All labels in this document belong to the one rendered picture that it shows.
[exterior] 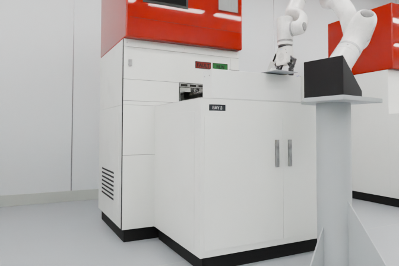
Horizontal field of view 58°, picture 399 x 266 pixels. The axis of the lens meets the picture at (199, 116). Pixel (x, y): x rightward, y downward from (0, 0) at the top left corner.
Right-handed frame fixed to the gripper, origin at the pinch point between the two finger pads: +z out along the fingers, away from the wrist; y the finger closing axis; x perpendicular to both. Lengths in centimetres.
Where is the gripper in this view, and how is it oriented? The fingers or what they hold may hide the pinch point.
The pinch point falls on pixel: (285, 74)
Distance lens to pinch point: 203.0
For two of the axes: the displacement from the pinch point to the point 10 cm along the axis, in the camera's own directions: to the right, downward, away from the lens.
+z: 0.0, 10.0, -0.4
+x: 8.9, 0.2, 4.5
